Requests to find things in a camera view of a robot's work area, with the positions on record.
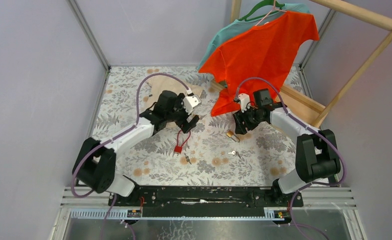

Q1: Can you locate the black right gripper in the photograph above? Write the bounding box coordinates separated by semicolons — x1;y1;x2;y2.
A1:
232;104;264;136

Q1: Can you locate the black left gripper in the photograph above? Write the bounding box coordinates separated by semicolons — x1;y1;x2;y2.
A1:
165;94;199;134

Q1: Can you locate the brass padlock with keys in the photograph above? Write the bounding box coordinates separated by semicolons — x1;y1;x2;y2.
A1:
226;130;240;143

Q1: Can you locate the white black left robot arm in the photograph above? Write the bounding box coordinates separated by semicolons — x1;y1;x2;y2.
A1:
72;90;201;206

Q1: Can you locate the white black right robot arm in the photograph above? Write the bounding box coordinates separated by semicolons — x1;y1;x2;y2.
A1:
233;89;341;206

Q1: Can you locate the floral patterned table mat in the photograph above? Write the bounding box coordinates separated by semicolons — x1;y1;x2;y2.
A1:
93;66;296;186

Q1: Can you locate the beige folded cloth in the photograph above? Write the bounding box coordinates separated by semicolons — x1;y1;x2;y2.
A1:
145;77;204;129

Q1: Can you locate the wooden clothes rack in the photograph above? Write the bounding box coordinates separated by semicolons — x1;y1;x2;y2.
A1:
210;0;392;137

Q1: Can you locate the orange t-shirt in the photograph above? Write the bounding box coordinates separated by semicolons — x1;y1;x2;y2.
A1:
199;11;319;117

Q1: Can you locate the teal t-shirt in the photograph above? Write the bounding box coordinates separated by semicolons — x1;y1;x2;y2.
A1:
197;3;311;70

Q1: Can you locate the pink clothes hanger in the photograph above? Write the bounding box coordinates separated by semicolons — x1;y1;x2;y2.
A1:
255;0;285;26

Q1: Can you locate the green clothes hanger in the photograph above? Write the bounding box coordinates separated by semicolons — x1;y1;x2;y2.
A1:
238;0;285;21

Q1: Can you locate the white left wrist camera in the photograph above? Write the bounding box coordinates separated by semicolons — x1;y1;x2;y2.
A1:
183;89;202;114

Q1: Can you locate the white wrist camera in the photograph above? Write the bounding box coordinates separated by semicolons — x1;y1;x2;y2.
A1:
183;89;202;114
237;93;251;113

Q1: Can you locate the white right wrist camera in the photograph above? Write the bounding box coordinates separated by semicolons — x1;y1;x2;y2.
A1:
237;93;251;113

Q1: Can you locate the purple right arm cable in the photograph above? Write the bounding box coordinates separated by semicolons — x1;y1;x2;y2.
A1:
234;77;348;193

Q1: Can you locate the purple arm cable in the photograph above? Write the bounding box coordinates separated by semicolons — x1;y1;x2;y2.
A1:
70;72;193;199
234;77;348;193

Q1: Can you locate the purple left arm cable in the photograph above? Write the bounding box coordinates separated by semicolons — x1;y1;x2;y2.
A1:
70;72;193;199

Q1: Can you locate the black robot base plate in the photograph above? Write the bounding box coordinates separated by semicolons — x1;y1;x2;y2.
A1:
108;185;304;210

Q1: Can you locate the white slotted cable duct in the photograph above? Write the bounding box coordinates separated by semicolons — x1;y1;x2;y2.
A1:
70;207;290;222

